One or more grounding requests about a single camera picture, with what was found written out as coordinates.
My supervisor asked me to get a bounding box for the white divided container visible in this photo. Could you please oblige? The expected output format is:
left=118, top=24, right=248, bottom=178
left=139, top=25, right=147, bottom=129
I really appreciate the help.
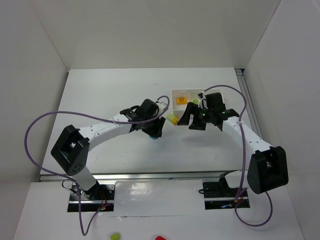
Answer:
left=170, top=88, right=226, bottom=118

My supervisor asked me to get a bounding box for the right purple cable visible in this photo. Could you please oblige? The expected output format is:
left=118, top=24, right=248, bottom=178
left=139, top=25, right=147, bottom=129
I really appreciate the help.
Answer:
left=199, top=85, right=273, bottom=227

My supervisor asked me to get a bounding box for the lime green lego foreground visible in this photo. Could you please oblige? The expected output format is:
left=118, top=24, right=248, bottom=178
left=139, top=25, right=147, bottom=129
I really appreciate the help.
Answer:
left=110, top=232, right=121, bottom=240

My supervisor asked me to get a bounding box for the aluminium rail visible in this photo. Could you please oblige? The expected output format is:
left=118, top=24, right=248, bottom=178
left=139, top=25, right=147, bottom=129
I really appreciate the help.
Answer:
left=39, top=170, right=236, bottom=182
left=234, top=68, right=263, bottom=138

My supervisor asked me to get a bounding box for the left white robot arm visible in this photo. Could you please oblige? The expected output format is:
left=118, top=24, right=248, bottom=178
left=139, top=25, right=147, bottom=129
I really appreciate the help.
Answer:
left=51, top=99, right=169, bottom=199

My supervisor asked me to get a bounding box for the orange lego brick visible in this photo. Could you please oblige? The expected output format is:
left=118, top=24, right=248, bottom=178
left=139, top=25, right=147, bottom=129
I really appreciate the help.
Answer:
left=176, top=97, right=188, bottom=105

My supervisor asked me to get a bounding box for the aluminium rail front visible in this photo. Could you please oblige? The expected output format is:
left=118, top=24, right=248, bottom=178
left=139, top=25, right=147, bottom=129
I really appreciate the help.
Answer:
left=39, top=170, right=236, bottom=182

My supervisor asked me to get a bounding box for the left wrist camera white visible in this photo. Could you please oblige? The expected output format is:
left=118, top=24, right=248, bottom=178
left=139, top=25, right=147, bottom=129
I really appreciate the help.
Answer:
left=156, top=102, right=167, bottom=116

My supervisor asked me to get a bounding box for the purple cable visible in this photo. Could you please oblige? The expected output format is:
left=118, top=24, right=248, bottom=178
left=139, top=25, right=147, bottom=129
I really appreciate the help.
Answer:
left=199, top=85, right=273, bottom=227
left=24, top=95, right=170, bottom=236

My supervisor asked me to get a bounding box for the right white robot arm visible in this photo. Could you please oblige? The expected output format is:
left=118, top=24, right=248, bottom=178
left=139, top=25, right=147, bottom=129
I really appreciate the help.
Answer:
left=177, top=92, right=289, bottom=194

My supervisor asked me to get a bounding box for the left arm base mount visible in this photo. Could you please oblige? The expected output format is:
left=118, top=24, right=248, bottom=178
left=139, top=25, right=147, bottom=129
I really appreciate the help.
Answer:
left=64, top=182, right=116, bottom=213

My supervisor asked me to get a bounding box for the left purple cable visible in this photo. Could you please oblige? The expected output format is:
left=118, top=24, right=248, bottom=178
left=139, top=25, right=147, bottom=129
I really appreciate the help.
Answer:
left=24, top=95, right=170, bottom=236

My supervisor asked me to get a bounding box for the yellow green lego stack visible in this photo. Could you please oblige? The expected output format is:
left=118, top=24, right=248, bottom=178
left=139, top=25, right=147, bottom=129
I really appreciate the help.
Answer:
left=167, top=113, right=179, bottom=126

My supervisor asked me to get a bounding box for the red object foreground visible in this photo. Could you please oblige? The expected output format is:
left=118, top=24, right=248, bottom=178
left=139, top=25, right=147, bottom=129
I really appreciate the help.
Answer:
left=155, top=235, right=167, bottom=240

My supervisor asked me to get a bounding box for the aluminium rail right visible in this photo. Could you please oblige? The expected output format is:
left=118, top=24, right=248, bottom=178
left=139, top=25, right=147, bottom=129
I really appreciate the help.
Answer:
left=234, top=68, right=263, bottom=138

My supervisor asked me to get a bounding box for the green lego brick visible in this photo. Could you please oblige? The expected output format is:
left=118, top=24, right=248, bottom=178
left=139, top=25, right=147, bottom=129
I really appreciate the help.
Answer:
left=192, top=98, right=200, bottom=105

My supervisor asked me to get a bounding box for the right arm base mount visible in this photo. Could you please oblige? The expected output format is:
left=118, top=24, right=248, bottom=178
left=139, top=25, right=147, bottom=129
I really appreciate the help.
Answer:
left=198, top=182, right=238, bottom=210

